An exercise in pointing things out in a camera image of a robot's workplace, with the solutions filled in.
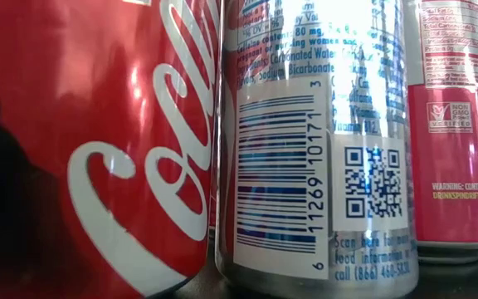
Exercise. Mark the silver blue Red Bull can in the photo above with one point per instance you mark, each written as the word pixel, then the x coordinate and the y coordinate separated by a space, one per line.
pixel 284 187

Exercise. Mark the red Coca-Cola can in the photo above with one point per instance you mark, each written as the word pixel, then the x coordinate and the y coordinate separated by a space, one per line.
pixel 213 207
pixel 56 83

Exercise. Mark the pink white Spindrift can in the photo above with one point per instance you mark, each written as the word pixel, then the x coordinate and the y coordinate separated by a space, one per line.
pixel 455 166

